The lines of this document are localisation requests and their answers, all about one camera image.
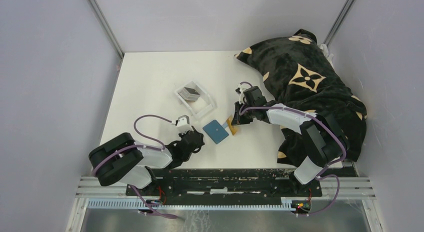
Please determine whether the gold VIP card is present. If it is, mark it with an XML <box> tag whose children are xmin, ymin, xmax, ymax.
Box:
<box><xmin>226</xmin><ymin>115</ymin><xmax>239</xmax><ymax>136</ymax></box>

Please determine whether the aluminium rail frame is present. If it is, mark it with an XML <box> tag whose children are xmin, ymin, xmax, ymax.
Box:
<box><xmin>66</xmin><ymin>175</ymin><xmax>382</xmax><ymax>232</ymax></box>

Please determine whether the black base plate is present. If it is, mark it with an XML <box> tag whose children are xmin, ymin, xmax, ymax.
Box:
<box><xmin>139</xmin><ymin>168</ymin><xmax>323</xmax><ymax>206</ymax></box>

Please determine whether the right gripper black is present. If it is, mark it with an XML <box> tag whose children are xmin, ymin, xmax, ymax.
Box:
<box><xmin>231</xmin><ymin>100</ymin><xmax>256</xmax><ymax>125</ymax></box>

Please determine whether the blue leather card holder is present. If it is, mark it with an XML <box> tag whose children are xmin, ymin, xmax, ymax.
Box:
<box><xmin>202</xmin><ymin>119</ymin><xmax>229</xmax><ymax>145</ymax></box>

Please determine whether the black blanket with beige flowers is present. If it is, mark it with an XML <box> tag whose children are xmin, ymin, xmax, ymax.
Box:
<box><xmin>235</xmin><ymin>29</ymin><xmax>368</xmax><ymax>162</ymax></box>

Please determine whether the stack of cards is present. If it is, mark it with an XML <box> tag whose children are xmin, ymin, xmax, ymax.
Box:
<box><xmin>178</xmin><ymin>87</ymin><xmax>200</xmax><ymax>102</ymax></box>

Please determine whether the clear plastic tray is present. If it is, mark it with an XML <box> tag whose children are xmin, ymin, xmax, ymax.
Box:
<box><xmin>174</xmin><ymin>80</ymin><xmax>217</xmax><ymax>120</ymax></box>

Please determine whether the white crumpled cloth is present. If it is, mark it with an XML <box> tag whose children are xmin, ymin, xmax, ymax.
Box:
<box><xmin>317</xmin><ymin>43</ymin><xmax>334</xmax><ymax>67</ymax></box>

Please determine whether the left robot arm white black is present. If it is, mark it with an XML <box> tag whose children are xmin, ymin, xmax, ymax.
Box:
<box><xmin>88</xmin><ymin>129</ymin><xmax>205</xmax><ymax>196</ymax></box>

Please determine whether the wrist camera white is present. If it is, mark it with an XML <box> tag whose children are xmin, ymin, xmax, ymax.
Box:
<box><xmin>235</xmin><ymin>84</ymin><xmax>249</xmax><ymax>97</ymax></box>
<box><xmin>175</xmin><ymin>115</ymin><xmax>191</xmax><ymax>128</ymax></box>

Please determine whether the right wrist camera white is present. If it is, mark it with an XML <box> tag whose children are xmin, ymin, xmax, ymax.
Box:
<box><xmin>235</xmin><ymin>84</ymin><xmax>249</xmax><ymax>97</ymax></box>

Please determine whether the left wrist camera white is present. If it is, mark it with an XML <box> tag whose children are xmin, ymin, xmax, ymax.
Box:
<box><xmin>175</xmin><ymin>115</ymin><xmax>191</xmax><ymax>128</ymax></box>

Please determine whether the white slotted cable duct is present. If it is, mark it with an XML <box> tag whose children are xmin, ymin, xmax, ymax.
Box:
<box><xmin>86</xmin><ymin>198</ymin><xmax>295</xmax><ymax>212</ymax></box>

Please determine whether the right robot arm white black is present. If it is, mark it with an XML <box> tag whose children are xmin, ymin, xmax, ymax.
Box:
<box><xmin>231</xmin><ymin>81</ymin><xmax>349</xmax><ymax>196</ymax></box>

